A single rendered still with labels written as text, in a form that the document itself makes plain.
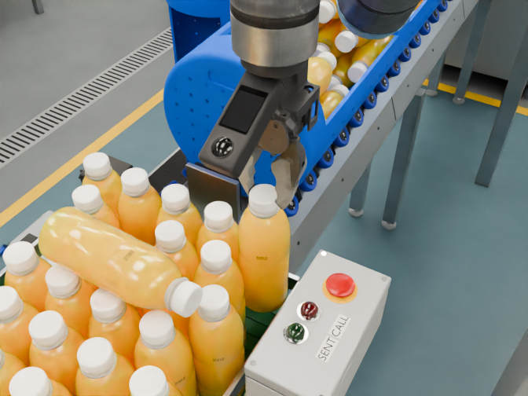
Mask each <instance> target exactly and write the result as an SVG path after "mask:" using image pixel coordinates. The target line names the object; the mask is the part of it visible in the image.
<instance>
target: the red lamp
mask: <svg viewBox="0 0 528 396"><path fill-rule="evenodd" d="M300 313H301V314H302V316H303V317H305V318H309V319H310V318H314V317H316V316H317V315H318V307H317V304H316V303H315V302H311V301H307V302H304V303H303V304H302V305H301V307H300Z"/></svg>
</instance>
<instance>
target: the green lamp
mask: <svg viewBox="0 0 528 396"><path fill-rule="evenodd" d="M286 334H287V337H288V338H289V339H291V340H293V341H299V340H301V339H303V338H304V336H305V334H306V331H305V328H304V327H303V325H302V324H300V323H291V324H290V325H289V326H288V328H287V331H286Z"/></svg>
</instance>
